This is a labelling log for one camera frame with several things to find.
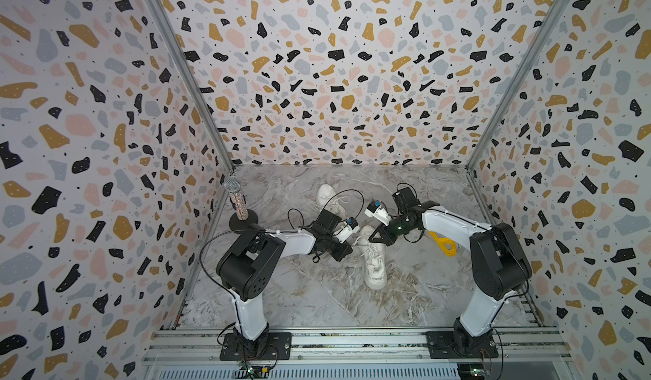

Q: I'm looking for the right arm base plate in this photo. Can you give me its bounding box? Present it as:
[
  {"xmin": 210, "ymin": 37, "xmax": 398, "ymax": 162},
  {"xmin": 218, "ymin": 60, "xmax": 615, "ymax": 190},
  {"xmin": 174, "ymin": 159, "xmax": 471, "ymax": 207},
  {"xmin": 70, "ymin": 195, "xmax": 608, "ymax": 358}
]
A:
[{"xmin": 425, "ymin": 327, "xmax": 498, "ymax": 360}]

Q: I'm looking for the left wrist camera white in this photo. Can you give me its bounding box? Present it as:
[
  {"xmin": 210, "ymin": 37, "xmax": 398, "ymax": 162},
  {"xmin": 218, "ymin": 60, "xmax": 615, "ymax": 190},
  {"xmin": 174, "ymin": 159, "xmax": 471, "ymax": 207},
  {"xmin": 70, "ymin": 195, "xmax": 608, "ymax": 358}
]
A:
[{"xmin": 333, "ymin": 217, "xmax": 359, "ymax": 243}]

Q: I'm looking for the aluminium corner post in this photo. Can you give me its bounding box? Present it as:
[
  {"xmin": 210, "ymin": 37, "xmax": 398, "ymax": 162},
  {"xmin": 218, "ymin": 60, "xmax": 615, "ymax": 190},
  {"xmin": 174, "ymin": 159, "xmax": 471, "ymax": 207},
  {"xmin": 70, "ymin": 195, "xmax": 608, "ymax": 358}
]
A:
[
  {"xmin": 465, "ymin": 0, "xmax": 586, "ymax": 172},
  {"xmin": 133, "ymin": 0, "xmax": 236, "ymax": 173}
]

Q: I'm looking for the white sneaker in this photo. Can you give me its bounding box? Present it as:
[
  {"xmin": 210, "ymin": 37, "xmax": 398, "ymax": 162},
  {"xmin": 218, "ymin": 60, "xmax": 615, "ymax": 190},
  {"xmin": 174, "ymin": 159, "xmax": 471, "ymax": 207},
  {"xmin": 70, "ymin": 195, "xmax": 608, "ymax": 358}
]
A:
[
  {"xmin": 315, "ymin": 183, "xmax": 349, "ymax": 220},
  {"xmin": 354, "ymin": 225, "xmax": 388, "ymax": 290}
]

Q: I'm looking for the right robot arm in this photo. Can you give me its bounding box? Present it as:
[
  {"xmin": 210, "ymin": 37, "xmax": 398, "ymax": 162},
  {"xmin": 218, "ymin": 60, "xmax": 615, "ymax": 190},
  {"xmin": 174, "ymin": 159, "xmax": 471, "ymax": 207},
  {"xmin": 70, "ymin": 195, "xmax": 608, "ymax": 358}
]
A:
[{"xmin": 364, "ymin": 187, "xmax": 532, "ymax": 348}]

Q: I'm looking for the aluminium corner post right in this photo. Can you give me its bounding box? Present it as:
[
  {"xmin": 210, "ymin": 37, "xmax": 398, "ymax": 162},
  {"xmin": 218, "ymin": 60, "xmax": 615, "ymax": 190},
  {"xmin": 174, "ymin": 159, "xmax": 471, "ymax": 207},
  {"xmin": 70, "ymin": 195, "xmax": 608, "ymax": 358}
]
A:
[{"xmin": 465, "ymin": 0, "xmax": 586, "ymax": 172}]

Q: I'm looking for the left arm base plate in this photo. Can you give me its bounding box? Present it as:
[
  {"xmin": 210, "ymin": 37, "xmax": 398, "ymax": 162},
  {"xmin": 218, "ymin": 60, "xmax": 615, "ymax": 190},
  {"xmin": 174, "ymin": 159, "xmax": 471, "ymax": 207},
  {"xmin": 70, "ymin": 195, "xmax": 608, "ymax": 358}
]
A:
[{"xmin": 220, "ymin": 331, "xmax": 293, "ymax": 361}]

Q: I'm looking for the yellow plastic frame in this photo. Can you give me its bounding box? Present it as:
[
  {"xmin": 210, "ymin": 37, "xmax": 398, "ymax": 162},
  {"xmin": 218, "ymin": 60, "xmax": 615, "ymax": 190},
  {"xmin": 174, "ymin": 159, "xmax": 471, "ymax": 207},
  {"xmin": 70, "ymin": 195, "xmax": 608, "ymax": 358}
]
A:
[{"xmin": 429, "ymin": 231, "xmax": 457, "ymax": 257}]

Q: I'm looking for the aluminium front rail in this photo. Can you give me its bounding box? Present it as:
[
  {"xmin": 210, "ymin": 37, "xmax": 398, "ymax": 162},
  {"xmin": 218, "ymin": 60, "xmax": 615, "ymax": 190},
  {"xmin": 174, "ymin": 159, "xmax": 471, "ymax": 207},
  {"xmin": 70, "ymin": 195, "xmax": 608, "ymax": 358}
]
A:
[{"xmin": 143, "ymin": 327, "xmax": 571, "ymax": 366}]

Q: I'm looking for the aluminium corner post left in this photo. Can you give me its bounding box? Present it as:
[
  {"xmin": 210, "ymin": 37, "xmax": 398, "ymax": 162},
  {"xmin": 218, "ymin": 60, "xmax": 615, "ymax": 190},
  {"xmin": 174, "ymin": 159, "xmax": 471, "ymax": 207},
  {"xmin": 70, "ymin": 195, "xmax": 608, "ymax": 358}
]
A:
[{"xmin": 133, "ymin": 0, "xmax": 236, "ymax": 173}]

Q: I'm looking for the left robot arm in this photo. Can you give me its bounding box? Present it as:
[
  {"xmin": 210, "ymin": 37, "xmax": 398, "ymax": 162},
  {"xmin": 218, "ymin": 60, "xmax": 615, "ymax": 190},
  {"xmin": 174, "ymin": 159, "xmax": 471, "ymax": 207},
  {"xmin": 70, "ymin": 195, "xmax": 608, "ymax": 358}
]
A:
[{"xmin": 216, "ymin": 210, "xmax": 359, "ymax": 342}]

